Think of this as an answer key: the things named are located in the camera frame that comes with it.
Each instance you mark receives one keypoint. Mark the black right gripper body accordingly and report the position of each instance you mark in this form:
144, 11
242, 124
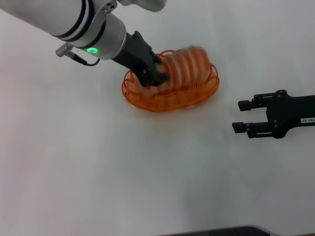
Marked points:
292, 115

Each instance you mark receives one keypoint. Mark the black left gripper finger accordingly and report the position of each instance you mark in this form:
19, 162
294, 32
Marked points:
163, 78
148, 79

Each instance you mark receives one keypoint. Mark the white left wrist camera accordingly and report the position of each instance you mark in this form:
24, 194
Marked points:
105, 8

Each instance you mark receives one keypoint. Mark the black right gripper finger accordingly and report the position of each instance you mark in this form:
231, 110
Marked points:
240, 127
246, 105

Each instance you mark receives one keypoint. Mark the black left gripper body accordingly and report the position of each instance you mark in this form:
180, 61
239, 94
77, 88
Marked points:
135, 56

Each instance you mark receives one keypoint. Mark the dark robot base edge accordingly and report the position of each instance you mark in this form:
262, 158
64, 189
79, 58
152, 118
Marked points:
221, 231

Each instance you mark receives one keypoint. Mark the orange white striped bread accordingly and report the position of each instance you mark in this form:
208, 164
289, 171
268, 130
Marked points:
187, 66

